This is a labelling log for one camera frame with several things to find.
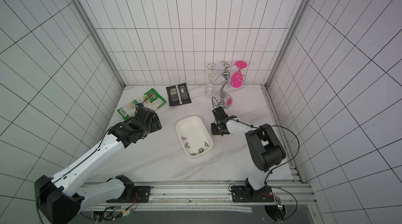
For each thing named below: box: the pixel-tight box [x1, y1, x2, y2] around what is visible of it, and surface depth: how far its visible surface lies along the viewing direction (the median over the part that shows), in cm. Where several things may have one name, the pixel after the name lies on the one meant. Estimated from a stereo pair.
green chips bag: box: [116, 87, 167, 123], surface depth 111 cm
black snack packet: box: [165, 82, 192, 107], surface depth 113 cm
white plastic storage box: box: [175, 115, 214, 158], surface depth 94 cm
